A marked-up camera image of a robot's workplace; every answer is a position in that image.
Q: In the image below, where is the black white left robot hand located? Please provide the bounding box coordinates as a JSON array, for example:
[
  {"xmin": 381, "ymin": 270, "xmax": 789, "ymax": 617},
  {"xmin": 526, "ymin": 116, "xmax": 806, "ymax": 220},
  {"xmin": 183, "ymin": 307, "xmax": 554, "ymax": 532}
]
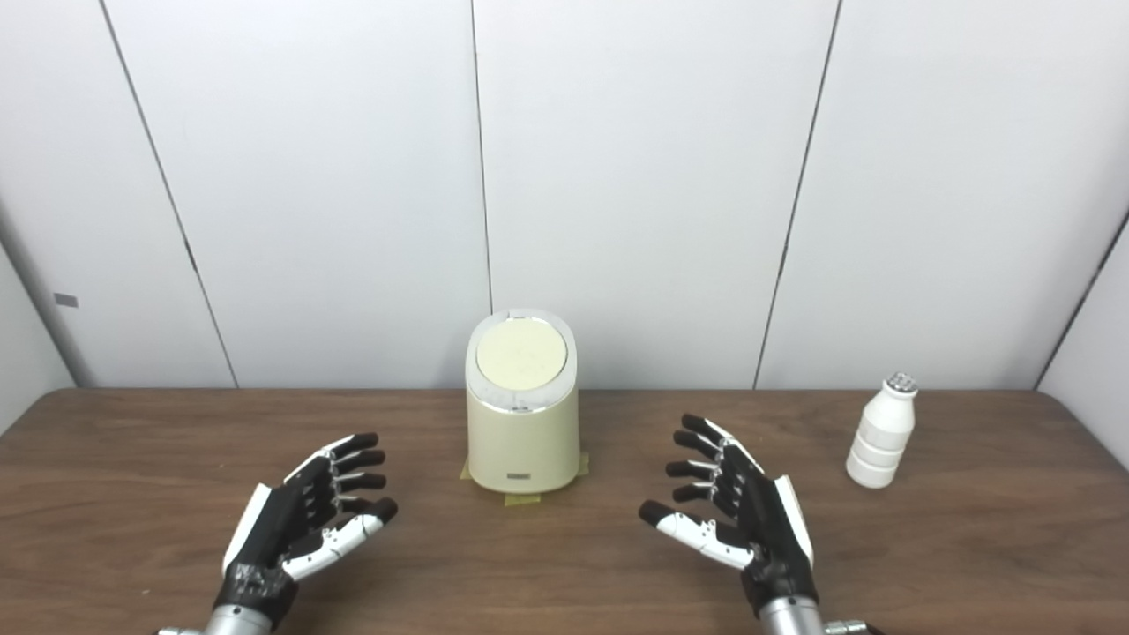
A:
[{"xmin": 216, "ymin": 432, "xmax": 399, "ymax": 629}]

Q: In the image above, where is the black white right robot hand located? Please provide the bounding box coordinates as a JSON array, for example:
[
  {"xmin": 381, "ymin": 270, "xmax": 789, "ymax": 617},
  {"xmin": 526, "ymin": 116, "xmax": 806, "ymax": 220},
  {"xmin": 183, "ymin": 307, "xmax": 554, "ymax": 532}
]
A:
[{"xmin": 639, "ymin": 414, "xmax": 821, "ymax": 617}]

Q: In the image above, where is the small white plastic bottle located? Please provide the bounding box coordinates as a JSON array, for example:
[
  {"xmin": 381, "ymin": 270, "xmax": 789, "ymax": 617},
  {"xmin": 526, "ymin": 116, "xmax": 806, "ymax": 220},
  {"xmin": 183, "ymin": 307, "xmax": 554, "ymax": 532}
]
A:
[{"xmin": 846, "ymin": 372, "xmax": 919, "ymax": 489}]

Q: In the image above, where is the cream-colored round bin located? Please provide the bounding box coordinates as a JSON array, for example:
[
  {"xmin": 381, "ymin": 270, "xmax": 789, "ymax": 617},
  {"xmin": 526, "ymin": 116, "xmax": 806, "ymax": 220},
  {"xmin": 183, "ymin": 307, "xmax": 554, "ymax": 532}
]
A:
[{"xmin": 465, "ymin": 309, "xmax": 581, "ymax": 495}]

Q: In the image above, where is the cream round bin lid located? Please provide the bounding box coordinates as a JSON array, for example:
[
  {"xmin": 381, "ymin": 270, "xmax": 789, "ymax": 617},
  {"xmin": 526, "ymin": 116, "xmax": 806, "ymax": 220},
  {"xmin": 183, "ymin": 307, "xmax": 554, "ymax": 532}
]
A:
[{"xmin": 476, "ymin": 317, "xmax": 569, "ymax": 391}]

